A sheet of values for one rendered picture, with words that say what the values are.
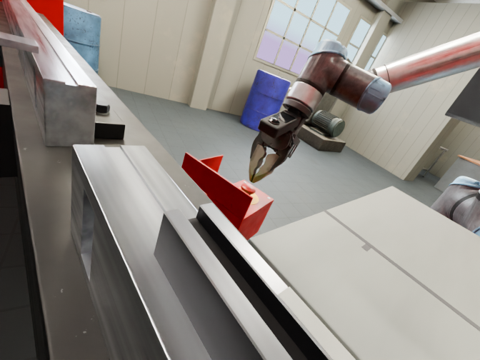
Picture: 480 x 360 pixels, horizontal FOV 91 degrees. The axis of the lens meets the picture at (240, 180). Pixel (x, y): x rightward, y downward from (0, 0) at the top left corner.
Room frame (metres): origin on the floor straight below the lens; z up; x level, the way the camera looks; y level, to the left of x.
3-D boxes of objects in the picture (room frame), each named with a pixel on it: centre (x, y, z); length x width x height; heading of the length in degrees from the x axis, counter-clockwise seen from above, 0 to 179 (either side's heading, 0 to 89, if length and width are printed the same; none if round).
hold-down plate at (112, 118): (0.46, 0.36, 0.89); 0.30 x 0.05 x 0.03; 50
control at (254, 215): (0.53, 0.02, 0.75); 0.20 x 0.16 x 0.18; 65
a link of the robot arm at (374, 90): (0.63, -0.18, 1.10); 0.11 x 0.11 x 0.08; 79
